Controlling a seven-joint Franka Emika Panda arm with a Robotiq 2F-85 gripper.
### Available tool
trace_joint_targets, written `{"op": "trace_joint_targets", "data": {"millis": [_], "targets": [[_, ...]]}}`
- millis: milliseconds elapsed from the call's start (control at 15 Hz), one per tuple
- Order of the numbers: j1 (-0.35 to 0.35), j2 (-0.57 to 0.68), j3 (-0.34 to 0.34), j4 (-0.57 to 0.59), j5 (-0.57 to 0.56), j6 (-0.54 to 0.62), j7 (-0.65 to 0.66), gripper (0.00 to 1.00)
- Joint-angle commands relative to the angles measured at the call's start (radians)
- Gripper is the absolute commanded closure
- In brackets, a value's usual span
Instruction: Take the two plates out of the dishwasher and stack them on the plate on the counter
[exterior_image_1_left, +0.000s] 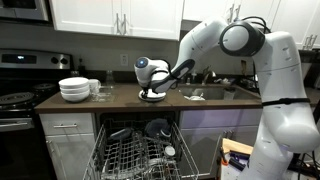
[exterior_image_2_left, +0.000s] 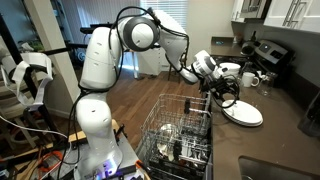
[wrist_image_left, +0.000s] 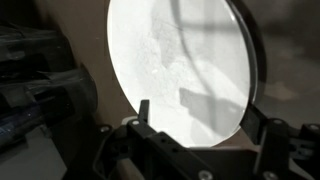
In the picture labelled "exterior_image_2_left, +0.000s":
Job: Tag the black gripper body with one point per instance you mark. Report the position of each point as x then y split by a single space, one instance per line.
219 86

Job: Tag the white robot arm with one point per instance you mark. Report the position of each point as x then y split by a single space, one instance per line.
96 116

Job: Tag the open dishwasher door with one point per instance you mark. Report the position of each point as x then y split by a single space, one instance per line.
180 173

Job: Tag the white two-door upper cabinet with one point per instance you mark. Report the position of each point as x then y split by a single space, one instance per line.
276 13

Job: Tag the white ceramic bowl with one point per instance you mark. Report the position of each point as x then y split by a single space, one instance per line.
231 66
233 73
235 77

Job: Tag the white mug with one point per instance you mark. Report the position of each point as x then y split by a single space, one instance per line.
248 80

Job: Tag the small glass jar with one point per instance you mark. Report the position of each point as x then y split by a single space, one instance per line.
249 67

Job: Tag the tall glass jar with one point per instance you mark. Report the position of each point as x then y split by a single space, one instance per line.
266 86

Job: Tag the black round kettle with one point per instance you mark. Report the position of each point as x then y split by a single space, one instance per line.
247 49

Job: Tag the black stainless stove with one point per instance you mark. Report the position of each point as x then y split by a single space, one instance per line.
273 53

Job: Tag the dark bottle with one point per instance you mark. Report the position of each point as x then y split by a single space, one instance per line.
254 36

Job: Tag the stainless steel bowl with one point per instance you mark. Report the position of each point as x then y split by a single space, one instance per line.
168 130

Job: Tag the narrow white upper cabinet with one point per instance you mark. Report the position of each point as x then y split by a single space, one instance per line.
235 10

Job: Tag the stainless steel microwave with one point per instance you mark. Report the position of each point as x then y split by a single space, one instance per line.
253 8

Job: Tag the steel kitchen sink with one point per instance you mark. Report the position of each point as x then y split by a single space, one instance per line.
273 171

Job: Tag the white window blinds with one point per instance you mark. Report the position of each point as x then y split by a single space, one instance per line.
173 10

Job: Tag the black clamp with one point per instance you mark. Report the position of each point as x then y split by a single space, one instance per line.
120 130

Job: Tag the robot mounting table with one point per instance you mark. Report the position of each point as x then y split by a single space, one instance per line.
128 153

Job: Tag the green plant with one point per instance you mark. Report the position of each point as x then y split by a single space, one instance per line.
33 46

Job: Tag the black metal frame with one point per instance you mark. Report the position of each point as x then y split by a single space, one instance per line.
8 40

